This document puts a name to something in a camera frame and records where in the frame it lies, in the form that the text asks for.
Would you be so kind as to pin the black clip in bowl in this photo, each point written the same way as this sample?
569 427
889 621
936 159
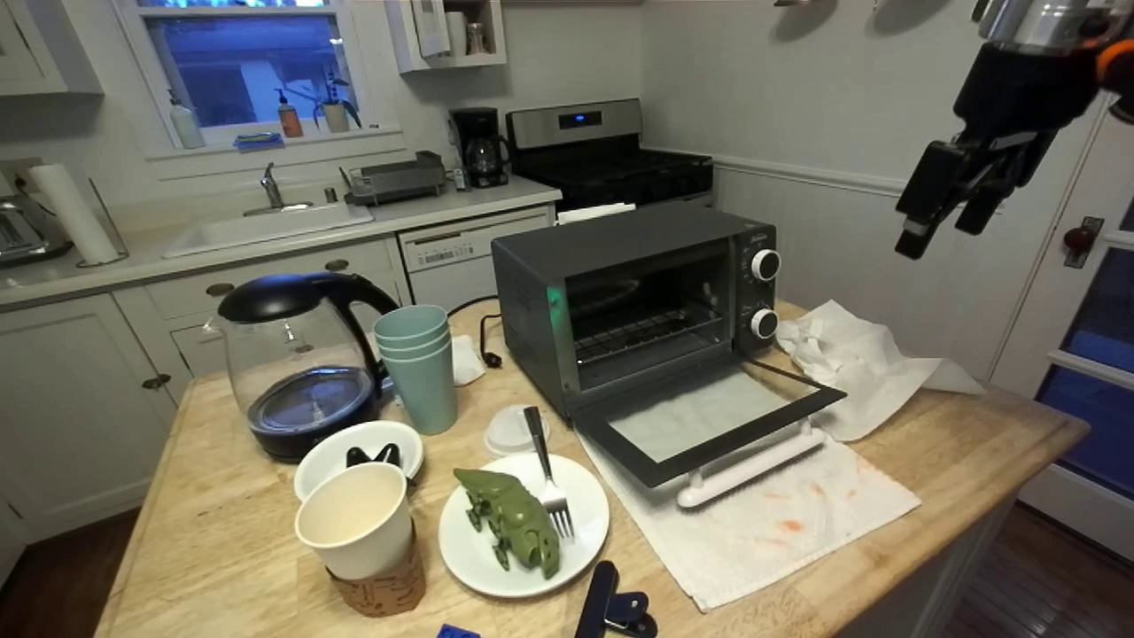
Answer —
375 455

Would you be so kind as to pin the small white object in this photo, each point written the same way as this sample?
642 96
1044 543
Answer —
466 359

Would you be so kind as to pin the small blue object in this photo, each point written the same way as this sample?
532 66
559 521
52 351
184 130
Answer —
460 632

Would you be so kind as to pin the white bowl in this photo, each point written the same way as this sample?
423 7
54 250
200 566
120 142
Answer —
324 455

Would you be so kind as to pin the larger black oven knob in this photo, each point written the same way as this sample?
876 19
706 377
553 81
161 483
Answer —
767 265

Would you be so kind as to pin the white dishwasher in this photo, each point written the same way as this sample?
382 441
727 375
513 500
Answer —
454 260

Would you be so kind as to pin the teal plastic cup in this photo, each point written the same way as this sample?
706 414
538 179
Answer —
412 317
412 336
423 390

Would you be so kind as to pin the white towel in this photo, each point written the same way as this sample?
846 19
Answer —
855 359

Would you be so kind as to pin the blue sponge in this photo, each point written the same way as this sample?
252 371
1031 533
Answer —
256 140

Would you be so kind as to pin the black and blue clip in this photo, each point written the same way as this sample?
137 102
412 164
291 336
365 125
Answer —
615 608

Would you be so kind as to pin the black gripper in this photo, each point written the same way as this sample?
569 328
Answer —
981 161

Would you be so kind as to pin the white plate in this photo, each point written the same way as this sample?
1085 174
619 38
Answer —
473 551

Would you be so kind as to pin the white base cabinets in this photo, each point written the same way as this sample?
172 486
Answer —
73 401

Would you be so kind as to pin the white kitchen sink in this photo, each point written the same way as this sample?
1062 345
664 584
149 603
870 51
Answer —
266 228

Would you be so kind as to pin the white cloth on stove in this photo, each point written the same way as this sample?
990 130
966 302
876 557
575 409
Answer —
597 215

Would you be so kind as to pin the black toaster oven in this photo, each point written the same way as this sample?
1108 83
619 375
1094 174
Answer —
538 302

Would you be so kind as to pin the white wall cabinet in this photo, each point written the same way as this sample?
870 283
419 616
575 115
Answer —
39 42

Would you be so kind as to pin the metal sink faucet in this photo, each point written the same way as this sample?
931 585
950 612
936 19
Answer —
276 185

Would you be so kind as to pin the black coffee maker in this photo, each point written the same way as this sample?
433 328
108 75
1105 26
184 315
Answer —
481 146

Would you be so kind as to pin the white glazed door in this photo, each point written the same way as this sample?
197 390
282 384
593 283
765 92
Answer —
1101 332

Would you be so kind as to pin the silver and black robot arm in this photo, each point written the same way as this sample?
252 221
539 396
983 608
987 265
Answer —
1031 83

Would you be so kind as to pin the smaller black oven knob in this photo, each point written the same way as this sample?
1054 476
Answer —
765 319

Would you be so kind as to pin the paper towel roll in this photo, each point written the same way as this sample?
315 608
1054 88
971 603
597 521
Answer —
73 215

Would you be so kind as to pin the white wall shelf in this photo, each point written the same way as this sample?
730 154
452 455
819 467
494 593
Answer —
449 38

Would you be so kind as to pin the kitchen window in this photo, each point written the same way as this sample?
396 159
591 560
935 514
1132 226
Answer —
249 66

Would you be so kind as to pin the green toy crocodile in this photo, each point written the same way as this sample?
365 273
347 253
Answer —
515 514

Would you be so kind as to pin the steel kitchen stove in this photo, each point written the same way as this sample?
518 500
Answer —
591 154

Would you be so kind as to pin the dark door knob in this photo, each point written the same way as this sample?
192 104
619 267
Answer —
1078 238

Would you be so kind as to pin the small white round lid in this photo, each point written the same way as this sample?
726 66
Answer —
507 427

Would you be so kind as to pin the cork cup holder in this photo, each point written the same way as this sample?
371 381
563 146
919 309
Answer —
383 590

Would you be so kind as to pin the glass electric kettle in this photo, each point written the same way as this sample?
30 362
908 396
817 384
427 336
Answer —
302 377

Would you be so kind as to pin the grey dish rack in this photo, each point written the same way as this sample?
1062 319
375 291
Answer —
396 179

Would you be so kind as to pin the silver toaster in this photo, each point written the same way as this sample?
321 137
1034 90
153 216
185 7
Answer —
25 233

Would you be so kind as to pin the stained white cloth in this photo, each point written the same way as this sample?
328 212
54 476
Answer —
780 520

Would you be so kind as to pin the cream paper cup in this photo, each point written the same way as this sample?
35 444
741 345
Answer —
357 520

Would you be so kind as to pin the orange soap bottle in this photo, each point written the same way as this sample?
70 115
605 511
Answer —
288 118

